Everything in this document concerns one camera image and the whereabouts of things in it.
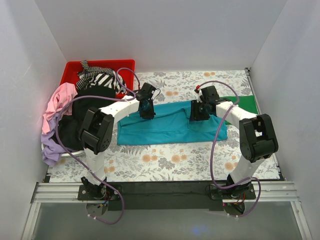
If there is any green folded t shirt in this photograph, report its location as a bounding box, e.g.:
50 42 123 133
223 95 258 125

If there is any red plastic bin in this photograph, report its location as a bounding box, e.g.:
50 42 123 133
60 59 135 99

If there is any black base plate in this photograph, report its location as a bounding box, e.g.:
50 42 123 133
77 181 256 212

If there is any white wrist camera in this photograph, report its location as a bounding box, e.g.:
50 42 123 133
194 85 203 103
150 88 161 100

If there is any black t shirt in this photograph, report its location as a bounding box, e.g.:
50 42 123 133
58 85 116 152

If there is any pink t shirt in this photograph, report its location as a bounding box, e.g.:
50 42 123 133
42 82 77 135

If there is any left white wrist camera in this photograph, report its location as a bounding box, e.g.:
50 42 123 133
150 88 161 100

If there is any lavender t shirt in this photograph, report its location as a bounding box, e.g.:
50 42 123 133
41 113 66 167

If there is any black white striped shirt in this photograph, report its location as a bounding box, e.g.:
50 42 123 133
75 60 127 94

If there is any teal t shirt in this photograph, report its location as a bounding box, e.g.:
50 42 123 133
117 101 221 146

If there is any aluminium mounting rail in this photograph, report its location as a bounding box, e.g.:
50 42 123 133
31 180 300 203

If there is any floral patterned table mat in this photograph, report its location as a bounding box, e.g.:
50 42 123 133
47 70 280 182

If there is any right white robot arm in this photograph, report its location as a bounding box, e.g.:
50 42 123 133
190 84 279 199

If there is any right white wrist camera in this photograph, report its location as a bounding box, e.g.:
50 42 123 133
194 85 203 103

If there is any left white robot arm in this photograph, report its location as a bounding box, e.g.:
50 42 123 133
79 83 157 200

